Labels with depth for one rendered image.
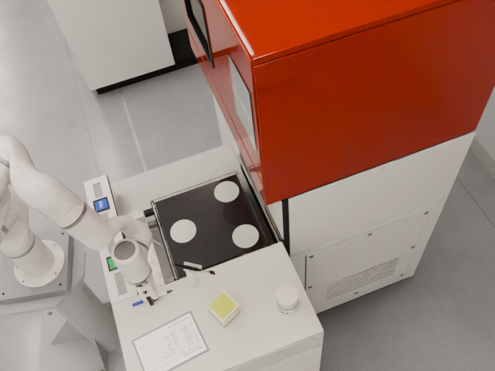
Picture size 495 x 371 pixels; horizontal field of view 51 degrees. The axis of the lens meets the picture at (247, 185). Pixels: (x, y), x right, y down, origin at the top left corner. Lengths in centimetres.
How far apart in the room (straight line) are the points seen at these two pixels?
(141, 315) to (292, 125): 84
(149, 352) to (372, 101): 102
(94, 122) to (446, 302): 248
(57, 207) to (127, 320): 59
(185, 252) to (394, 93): 95
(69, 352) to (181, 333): 125
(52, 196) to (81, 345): 165
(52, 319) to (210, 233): 131
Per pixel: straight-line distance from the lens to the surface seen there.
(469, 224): 312
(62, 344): 293
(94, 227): 141
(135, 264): 151
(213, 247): 191
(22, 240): 189
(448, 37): 142
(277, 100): 125
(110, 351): 283
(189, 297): 177
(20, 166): 137
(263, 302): 174
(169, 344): 173
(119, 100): 379
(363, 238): 211
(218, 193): 203
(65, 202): 135
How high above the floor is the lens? 258
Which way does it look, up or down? 55 degrees down
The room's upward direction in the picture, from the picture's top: 8 degrees counter-clockwise
